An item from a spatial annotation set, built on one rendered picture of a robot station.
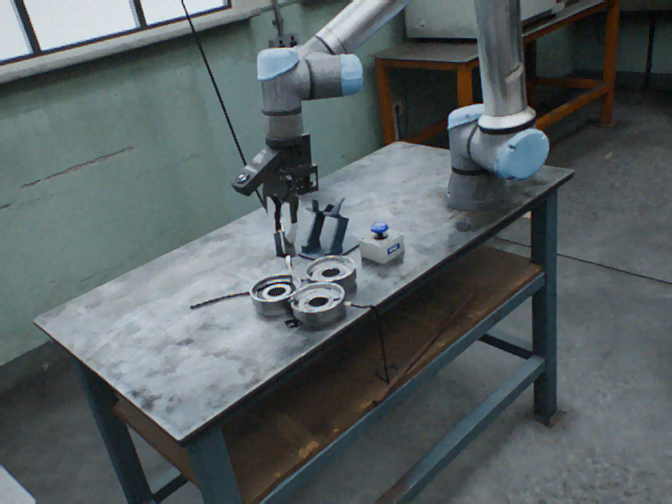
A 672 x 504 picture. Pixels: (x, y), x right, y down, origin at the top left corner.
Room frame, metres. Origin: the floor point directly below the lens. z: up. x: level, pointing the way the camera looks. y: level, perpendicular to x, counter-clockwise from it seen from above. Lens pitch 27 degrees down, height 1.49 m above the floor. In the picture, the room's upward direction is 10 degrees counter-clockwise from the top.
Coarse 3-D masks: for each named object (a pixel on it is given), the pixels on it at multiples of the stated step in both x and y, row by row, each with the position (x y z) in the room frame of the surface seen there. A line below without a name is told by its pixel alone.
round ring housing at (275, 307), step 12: (276, 276) 1.20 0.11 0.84; (288, 276) 1.19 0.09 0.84; (252, 288) 1.16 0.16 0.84; (276, 288) 1.17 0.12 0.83; (288, 288) 1.15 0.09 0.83; (252, 300) 1.13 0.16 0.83; (264, 300) 1.10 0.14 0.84; (276, 300) 1.10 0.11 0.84; (288, 300) 1.10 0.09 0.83; (264, 312) 1.11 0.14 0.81; (276, 312) 1.10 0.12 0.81; (288, 312) 1.10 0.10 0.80
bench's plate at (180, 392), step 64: (320, 192) 1.70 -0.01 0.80; (384, 192) 1.62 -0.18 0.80; (512, 192) 1.48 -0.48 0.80; (192, 256) 1.44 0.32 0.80; (256, 256) 1.38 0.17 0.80; (448, 256) 1.23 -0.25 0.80; (64, 320) 1.23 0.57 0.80; (128, 320) 1.19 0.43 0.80; (192, 320) 1.14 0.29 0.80; (256, 320) 1.10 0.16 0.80; (128, 384) 0.97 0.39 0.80; (192, 384) 0.93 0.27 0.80; (256, 384) 0.90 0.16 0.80
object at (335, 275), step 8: (328, 256) 1.24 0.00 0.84; (336, 256) 1.23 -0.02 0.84; (344, 256) 1.22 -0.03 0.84; (312, 264) 1.22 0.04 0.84; (320, 264) 1.23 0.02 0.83; (344, 264) 1.21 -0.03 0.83; (352, 264) 1.20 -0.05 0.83; (312, 272) 1.20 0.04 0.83; (320, 272) 1.19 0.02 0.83; (328, 272) 1.21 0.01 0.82; (336, 272) 1.20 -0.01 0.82; (344, 272) 1.18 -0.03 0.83; (352, 272) 1.16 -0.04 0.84; (312, 280) 1.15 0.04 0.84; (320, 280) 1.14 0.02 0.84; (328, 280) 1.14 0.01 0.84; (336, 280) 1.13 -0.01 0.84; (344, 280) 1.14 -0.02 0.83; (352, 280) 1.15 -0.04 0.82; (344, 288) 1.15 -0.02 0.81
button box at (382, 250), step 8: (384, 232) 1.29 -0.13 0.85; (392, 232) 1.29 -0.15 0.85; (360, 240) 1.28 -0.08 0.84; (368, 240) 1.27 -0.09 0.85; (376, 240) 1.26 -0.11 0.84; (384, 240) 1.26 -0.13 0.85; (392, 240) 1.25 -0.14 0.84; (400, 240) 1.27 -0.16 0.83; (360, 248) 1.28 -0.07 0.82; (368, 248) 1.26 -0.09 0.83; (376, 248) 1.24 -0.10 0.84; (384, 248) 1.24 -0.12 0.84; (392, 248) 1.25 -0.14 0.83; (400, 248) 1.27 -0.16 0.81; (368, 256) 1.27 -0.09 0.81; (376, 256) 1.25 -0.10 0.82; (384, 256) 1.23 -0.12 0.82; (392, 256) 1.25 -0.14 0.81
